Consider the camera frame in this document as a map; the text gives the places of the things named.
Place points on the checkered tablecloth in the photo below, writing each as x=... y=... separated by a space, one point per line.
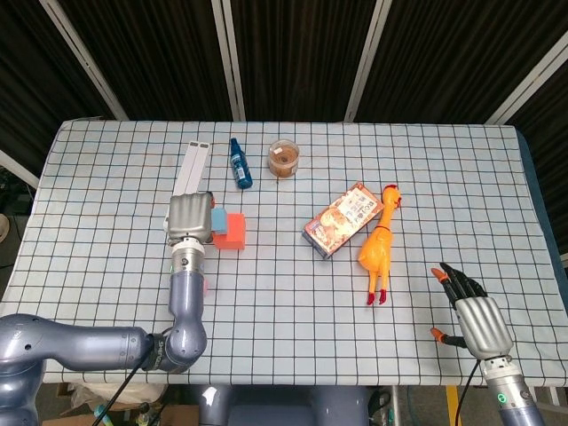
x=310 y=319

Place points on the white partition post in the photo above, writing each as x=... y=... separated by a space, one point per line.
x=366 y=66
x=528 y=84
x=18 y=168
x=89 y=57
x=233 y=66

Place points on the white folding stand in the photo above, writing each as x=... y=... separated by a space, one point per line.
x=193 y=168

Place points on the clear jar of rubber bands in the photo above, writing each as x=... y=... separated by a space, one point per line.
x=283 y=160

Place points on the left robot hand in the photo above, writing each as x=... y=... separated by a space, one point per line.
x=188 y=215

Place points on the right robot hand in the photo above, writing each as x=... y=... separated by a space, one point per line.
x=481 y=321

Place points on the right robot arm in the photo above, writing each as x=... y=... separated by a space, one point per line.
x=510 y=390

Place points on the pink foam cube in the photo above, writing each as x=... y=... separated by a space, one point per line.
x=206 y=288

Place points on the orange foam cube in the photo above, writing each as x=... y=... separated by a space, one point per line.
x=233 y=233

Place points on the blue plastic bottle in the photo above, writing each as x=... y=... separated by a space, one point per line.
x=242 y=171

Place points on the blue orange snack box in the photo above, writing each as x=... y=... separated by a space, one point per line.
x=341 y=219

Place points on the yellow rubber chicken toy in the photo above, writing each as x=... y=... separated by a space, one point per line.
x=377 y=250

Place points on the grey robot torso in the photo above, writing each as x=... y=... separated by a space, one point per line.
x=284 y=406

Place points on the light blue foam cube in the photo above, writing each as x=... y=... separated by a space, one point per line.
x=219 y=222

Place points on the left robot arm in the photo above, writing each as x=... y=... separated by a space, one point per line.
x=186 y=302

